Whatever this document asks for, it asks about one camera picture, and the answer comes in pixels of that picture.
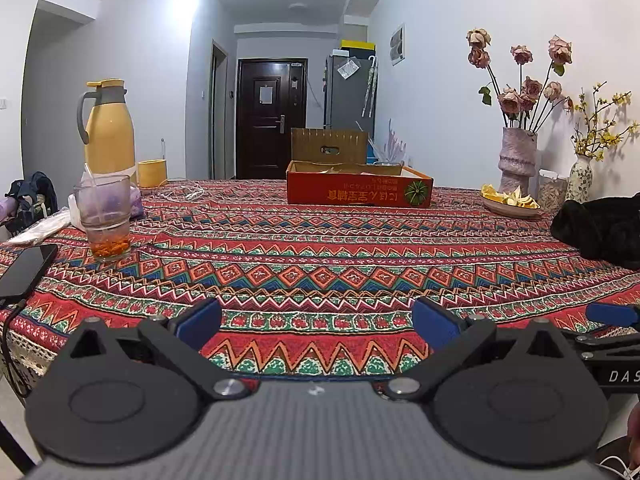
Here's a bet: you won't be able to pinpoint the clear drinking glass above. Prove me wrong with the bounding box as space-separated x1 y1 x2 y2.
73 175 132 262

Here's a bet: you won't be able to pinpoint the black cloth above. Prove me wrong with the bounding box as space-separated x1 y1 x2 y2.
550 196 640 270

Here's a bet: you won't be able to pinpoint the dark backpack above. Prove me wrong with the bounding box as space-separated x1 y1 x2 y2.
5 171 58 233

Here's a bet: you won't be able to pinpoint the orange cardboard box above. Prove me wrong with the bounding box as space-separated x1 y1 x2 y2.
286 160 434 209

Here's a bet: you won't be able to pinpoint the black charging cable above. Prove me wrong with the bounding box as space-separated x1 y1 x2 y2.
0 297 33 398

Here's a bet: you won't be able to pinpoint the brown plate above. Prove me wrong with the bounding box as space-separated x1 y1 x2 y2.
480 190 545 220

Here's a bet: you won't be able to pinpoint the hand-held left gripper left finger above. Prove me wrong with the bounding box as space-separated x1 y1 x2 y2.
67 297 253 401

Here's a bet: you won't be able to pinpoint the yellow cup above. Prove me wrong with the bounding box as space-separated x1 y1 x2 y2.
137 158 169 189

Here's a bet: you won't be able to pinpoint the grey refrigerator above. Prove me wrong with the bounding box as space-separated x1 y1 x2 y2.
324 54 377 133

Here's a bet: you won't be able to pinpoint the glass storage jar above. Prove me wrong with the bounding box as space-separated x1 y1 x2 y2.
537 169 570 216

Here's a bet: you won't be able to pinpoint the white plastic bag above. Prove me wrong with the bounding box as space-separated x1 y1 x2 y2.
12 207 73 246

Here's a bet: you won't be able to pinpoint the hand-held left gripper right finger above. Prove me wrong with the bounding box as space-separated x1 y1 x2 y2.
380 297 568 402

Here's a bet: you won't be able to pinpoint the thin white cable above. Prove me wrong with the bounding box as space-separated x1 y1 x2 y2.
597 455 636 480

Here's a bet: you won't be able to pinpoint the white earphone cable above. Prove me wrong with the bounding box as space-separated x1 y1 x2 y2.
157 182 206 201

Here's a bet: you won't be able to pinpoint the dried pink rose bouquet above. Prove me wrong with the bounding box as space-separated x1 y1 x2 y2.
466 27 575 133

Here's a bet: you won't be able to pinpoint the white framed wall picture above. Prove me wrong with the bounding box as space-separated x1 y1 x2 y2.
390 22 407 67

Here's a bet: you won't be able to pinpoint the pile of orange peels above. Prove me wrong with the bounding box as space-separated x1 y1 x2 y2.
481 185 541 211

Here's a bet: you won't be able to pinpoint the yellow box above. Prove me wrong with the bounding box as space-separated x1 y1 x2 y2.
341 39 376 58

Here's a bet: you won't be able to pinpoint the grey inner door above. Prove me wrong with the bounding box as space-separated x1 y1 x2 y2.
209 40 230 181

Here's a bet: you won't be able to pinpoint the black smartphone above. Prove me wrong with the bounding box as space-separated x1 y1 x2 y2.
0 243 59 301

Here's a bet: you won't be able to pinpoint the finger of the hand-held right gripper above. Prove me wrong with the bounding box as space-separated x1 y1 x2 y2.
585 301 640 328
560 329 640 361

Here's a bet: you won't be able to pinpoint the dark brown entrance door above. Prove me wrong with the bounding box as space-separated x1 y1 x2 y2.
236 57 308 181

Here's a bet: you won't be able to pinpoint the purple feather decoration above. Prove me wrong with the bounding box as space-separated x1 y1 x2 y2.
382 119 408 165

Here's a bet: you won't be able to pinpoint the clear drinking straw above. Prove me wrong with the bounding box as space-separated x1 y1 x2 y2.
83 162 108 231

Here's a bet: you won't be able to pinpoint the brown wooden chair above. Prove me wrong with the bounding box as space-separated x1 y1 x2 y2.
291 127 370 165

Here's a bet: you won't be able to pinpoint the pink textured vase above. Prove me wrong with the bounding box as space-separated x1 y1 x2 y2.
497 127 538 195

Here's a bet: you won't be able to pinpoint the yellow flower branches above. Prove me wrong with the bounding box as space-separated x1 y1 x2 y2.
570 81 640 162

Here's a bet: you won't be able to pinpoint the yellow thermos jug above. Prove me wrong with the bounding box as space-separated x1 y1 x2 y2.
76 78 138 186

